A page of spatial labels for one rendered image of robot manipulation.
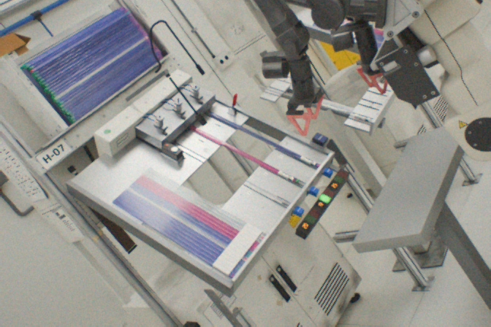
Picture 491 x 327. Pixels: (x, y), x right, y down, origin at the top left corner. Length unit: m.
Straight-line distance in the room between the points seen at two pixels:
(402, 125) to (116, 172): 1.65
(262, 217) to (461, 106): 0.74
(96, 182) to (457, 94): 1.22
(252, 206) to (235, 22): 1.44
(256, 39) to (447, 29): 1.68
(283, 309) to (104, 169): 0.89
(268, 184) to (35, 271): 1.91
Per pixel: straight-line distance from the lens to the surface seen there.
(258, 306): 2.06
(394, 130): 2.86
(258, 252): 1.66
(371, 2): 1.22
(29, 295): 3.38
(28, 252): 3.38
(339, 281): 2.38
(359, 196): 2.08
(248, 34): 2.95
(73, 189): 1.89
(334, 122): 2.18
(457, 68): 1.45
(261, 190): 1.83
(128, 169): 1.91
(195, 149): 1.96
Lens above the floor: 1.36
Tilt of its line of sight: 12 degrees down
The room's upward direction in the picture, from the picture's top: 37 degrees counter-clockwise
